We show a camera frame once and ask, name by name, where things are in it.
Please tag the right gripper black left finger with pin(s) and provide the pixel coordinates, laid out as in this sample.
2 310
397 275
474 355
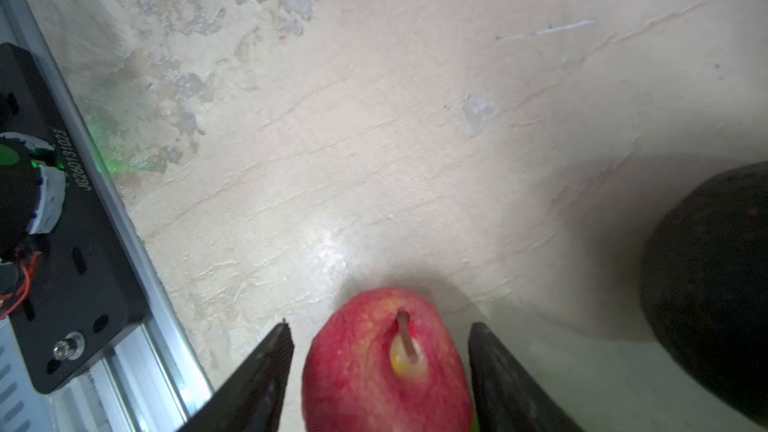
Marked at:
252 398

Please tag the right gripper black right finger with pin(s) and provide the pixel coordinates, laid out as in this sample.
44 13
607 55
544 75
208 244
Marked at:
507 397

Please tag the red fake apple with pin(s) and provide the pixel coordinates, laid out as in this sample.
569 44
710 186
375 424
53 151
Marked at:
385 361

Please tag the dark fake avocado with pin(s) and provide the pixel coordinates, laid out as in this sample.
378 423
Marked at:
703 287

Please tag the aluminium front rail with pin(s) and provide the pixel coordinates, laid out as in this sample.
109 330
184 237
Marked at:
151 379

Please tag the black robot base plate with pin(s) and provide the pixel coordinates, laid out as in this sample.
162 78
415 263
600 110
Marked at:
67 286

